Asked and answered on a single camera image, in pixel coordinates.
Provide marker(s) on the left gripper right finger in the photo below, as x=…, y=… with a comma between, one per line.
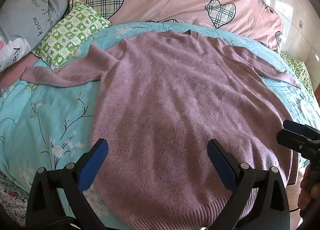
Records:
x=258, y=199

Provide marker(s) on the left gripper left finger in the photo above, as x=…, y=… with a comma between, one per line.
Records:
x=56, y=199

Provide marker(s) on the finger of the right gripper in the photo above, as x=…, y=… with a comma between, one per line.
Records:
x=294, y=127

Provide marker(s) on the mauve knit sweater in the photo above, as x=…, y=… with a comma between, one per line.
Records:
x=162, y=97

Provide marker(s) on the person's right hand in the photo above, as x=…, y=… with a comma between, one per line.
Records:
x=305, y=196

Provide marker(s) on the floral bed sheet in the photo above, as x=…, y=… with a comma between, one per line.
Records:
x=14, y=200

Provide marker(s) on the green patterned cloth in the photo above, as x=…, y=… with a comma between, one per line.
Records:
x=300, y=71

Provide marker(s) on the pink folded blanket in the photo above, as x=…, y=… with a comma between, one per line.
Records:
x=15, y=71

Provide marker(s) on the green checkered small pillow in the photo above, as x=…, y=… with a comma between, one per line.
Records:
x=58, y=46

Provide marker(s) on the grey printed pillow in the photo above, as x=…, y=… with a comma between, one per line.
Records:
x=24, y=23

